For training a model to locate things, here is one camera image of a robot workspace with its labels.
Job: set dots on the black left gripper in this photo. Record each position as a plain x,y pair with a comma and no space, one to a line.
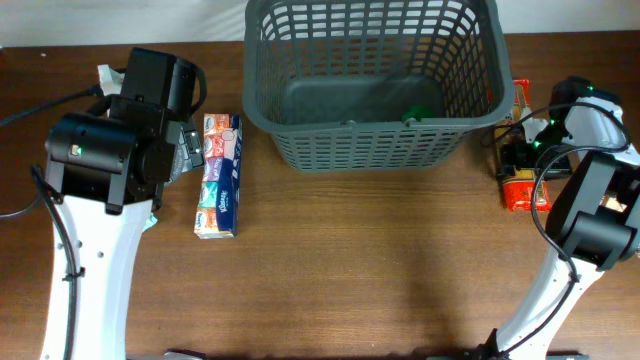
192,145

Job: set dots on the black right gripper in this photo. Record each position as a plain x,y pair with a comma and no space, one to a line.
513,157

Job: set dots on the spaghetti pasta package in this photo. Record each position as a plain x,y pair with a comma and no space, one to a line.
516,192

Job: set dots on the small green object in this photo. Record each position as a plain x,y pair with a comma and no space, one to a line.
417,113

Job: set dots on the grey plastic mesh basket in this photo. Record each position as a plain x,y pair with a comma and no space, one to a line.
329,81

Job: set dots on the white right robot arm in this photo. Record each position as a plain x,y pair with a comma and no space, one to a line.
593,224

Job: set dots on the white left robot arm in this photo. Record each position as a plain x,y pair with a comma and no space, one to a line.
106,172

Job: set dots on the teal tissue pocket pack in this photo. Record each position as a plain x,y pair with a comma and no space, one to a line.
150,222

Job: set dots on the Kleenex tissue multipack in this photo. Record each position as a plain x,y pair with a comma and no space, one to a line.
217,209

